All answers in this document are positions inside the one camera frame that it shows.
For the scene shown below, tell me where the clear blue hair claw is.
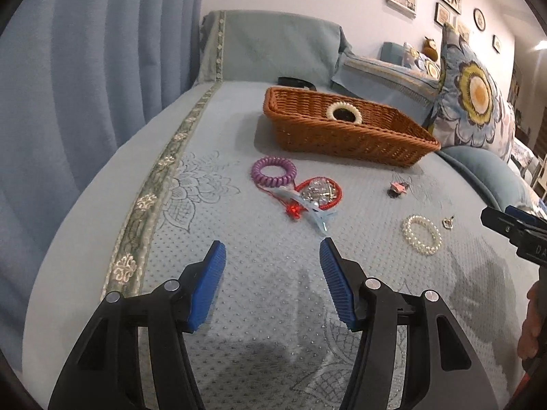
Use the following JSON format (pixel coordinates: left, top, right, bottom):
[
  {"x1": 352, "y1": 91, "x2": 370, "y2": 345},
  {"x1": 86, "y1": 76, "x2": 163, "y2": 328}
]
[{"x1": 271, "y1": 187, "x2": 336, "y2": 236}]

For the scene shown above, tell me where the right hand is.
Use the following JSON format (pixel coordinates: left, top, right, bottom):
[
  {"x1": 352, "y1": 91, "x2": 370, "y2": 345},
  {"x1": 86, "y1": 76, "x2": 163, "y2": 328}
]
[{"x1": 517, "y1": 282, "x2": 542, "y2": 360}]

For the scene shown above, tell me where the teal velvet cushion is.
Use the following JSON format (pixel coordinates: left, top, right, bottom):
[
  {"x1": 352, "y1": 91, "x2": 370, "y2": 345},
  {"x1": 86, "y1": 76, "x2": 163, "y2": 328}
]
[{"x1": 437, "y1": 145, "x2": 539, "y2": 214}]

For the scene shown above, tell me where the teal sofa seat cover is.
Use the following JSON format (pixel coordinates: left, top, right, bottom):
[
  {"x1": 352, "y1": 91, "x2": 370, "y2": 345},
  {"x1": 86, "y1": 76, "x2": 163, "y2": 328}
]
[{"x1": 22, "y1": 82, "x2": 537, "y2": 409}]

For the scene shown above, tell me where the pink black hair clip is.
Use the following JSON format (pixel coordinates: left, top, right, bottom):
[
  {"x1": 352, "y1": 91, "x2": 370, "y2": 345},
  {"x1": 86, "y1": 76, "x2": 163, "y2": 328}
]
[{"x1": 388, "y1": 181, "x2": 410, "y2": 198}]

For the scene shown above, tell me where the large floral cushion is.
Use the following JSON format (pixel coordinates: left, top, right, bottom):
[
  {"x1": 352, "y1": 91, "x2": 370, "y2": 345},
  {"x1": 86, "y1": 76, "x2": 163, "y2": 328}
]
[{"x1": 425, "y1": 23, "x2": 516, "y2": 162}]

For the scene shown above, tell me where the brown wicker basket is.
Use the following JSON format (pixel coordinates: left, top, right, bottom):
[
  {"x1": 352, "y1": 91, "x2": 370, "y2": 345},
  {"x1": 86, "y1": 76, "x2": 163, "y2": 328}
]
[{"x1": 263, "y1": 86, "x2": 440, "y2": 167}]

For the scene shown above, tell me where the striped blue sofa backrest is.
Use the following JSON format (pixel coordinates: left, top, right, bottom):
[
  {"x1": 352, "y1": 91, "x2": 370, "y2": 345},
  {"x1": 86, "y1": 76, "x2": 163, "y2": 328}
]
[{"x1": 331, "y1": 53, "x2": 439, "y2": 124}]

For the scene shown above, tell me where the brown owl plush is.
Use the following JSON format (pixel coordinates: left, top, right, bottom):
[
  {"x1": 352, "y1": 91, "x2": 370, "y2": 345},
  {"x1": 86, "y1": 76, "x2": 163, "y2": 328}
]
[{"x1": 422, "y1": 37, "x2": 439, "y2": 62}]

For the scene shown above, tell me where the small floral pillow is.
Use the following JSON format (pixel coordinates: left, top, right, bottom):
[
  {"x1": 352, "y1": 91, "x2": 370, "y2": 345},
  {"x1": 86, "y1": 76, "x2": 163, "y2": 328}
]
[{"x1": 402, "y1": 43, "x2": 441, "y2": 80}]

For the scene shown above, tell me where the teal sofa armrest cover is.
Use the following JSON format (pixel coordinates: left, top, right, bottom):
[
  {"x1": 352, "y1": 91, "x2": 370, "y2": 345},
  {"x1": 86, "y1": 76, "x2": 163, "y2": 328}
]
[{"x1": 196, "y1": 10, "x2": 351, "y2": 87}]

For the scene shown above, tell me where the small black framed picture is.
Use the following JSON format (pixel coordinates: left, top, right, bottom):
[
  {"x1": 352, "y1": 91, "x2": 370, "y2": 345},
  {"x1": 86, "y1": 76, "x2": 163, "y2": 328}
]
[{"x1": 434, "y1": 2, "x2": 452, "y2": 26}]

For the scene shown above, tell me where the blue curtain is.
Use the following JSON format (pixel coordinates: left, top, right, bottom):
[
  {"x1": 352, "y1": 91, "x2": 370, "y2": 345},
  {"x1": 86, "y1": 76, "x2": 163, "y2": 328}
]
[{"x1": 1, "y1": 0, "x2": 201, "y2": 369}]

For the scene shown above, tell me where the purple spiral hair tie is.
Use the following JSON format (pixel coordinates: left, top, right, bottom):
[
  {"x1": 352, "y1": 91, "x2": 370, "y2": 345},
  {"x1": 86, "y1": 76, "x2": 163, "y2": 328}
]
[{"x1": 250, "y1": 155, "x2": 297, "y2": 189}]

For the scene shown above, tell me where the cream spiral hair tie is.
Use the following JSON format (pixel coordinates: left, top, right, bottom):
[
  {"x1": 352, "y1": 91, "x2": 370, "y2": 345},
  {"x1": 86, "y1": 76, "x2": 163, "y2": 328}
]
[{"x1": 325, "y1": 100, "x2": 364, "y2": 126}]

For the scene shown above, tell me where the black strap band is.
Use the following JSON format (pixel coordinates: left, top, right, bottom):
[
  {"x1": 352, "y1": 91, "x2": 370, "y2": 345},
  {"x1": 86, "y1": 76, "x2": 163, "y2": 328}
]
[{"x1": 277, "y1": 76, "x2": 317, "y2": 92}]

